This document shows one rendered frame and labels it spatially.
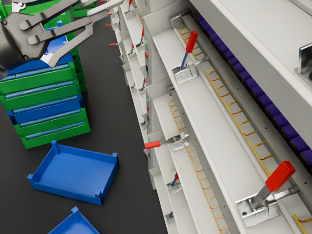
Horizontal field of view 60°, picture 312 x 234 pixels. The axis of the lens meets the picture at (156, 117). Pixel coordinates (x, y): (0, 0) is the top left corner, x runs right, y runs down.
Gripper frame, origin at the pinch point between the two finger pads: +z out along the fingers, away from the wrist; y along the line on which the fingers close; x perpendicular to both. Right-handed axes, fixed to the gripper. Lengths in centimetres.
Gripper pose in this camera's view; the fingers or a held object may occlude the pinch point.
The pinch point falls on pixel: (102, 1)
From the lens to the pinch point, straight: 53.4
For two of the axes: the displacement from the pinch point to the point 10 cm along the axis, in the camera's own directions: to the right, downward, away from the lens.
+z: 8.7, -4.8, 1.4
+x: -2.4, -1.5, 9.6
